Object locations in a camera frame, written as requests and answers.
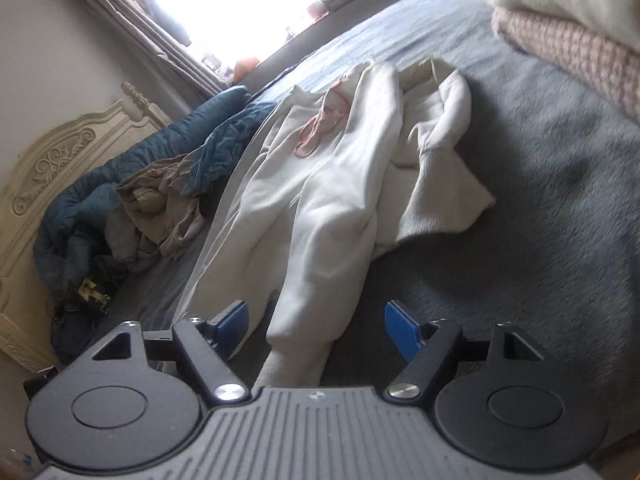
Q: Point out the beige garment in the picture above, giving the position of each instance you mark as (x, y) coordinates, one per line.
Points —
(160, 200)

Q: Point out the window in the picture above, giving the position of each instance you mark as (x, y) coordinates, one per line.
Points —
(225, 0)

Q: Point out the pink pot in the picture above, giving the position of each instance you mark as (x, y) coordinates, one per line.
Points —
(317, 10)

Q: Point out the beige curtain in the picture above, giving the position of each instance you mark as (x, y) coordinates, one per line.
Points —
(150, 35)

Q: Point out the white sweatshirt with pink print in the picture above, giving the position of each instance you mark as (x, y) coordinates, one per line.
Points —
(325, 200)

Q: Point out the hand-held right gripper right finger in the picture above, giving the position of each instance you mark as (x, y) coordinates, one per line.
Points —
(400, 325)

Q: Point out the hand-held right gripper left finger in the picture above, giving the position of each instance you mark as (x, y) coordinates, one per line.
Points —
(232, 317)

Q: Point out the cream carved headboard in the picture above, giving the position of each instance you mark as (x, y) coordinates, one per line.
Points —
(60, 155)

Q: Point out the orange soft item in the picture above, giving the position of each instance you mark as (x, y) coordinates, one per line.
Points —
(245, 66)

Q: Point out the pink knit folded sweater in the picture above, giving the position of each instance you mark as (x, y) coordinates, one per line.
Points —
(575, 50)

